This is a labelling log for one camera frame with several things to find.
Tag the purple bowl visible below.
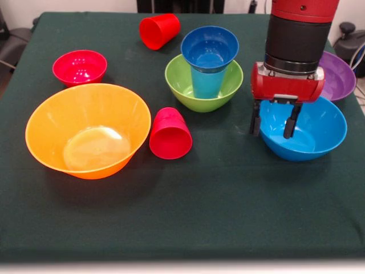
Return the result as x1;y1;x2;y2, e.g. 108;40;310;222
318;50;357;102

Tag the large orange bowl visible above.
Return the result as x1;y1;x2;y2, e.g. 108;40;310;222
25;83;152;180

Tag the green bowl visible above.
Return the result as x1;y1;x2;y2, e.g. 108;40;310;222
164;54;244;113

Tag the tangle of cables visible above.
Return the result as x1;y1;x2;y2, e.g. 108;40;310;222
345;42;365;99

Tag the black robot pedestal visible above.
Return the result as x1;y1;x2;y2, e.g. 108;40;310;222
136;0;271;14

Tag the dark green tablecloth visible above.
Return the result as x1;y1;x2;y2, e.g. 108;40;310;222
0;11;365;262

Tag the light blue bowl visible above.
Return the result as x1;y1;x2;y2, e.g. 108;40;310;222
258;96;348;162

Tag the small crimson bowl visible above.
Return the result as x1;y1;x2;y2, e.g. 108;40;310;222
52;50;108;88

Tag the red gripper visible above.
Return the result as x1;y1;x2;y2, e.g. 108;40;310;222
249;61;326;140

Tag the short crimson cup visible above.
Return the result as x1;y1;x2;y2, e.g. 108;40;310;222
149;107;193;160

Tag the black office chair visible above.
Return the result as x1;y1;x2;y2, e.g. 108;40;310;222
0;8;34;69
332;22;365;69

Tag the tall red cup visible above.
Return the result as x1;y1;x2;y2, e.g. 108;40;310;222
139;13;181;51

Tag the light blue cup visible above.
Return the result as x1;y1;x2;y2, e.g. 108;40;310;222
190;67;228;99

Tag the small dark blue bowl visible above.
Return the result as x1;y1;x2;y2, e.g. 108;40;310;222
180;26;240;72

